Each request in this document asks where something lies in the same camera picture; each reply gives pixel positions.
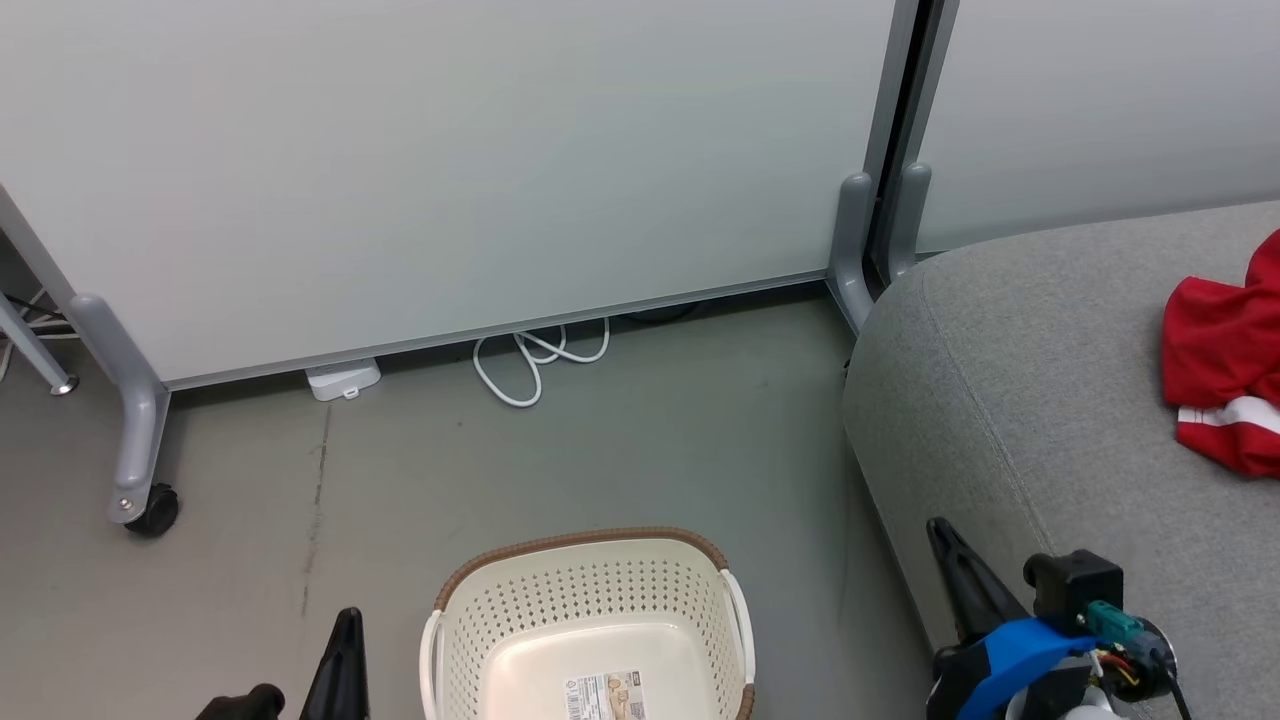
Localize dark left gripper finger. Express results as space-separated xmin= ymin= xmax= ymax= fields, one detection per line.
xmin=300 ymin=607 xmax=351 ymax=720
xmin=338 ymin=607 xmax=371 ymax=720

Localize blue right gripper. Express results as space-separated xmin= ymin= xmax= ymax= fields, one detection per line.
xmin=925 ymin=517 xmax=1103 ymax=720

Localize red garment with white stripes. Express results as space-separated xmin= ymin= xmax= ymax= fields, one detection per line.
xmin=1162 ymin=230 xmax=1280 ymax=479

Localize cream perforated laundry basket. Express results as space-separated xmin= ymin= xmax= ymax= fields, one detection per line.
xmin=420 ymin=527 xmax=758 ymax=720

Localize paper sticker in basket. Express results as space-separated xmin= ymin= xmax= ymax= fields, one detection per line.
xmin=565 ymin=670 xmax=648 ymax=720

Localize grey fabric sofa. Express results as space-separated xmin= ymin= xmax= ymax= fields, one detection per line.
xmin=842 ymin=200 xmax=1280 ymax=720

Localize black caster wheel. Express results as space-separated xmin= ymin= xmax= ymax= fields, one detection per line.
xmin=122 ymin=483 xmax=182 ymax=538

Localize white power adapter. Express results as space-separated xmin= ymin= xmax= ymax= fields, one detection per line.
xmin=305 ymin=358 xmax=383 ymax=403

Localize grey partition foot with caster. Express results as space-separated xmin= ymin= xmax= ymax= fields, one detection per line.
xmin=68 ymin=292 xmax=172 ymax=526

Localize thin grey metal stand leg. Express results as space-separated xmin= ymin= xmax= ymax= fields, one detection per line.
xmin=0 ymin=293 xmax=81 ymax=397

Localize narrow white partition panel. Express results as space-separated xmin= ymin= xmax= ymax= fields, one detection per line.
xmin=915 ymin=0 xmax=1280 ymax=257

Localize wide white partition panel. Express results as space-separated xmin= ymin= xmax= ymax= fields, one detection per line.
xmin=0 ymin=0 xmax=919 ymax=391

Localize teal right camera connector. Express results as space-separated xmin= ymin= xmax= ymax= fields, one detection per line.
xmin=1088 ymin=600 xmax=1143 ymax=643

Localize white power cable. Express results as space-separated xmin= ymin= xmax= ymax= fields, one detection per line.
xmin=472 ymin=317 xmax=611 ymax=409

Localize black cable under partition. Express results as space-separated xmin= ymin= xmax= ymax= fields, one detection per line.
xmin=615 ymin=298 xmax=713 ymax=325

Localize dark cables behind partition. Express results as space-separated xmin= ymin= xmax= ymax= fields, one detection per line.
xmin=0 ymin=290 xmax=76 ymax=341

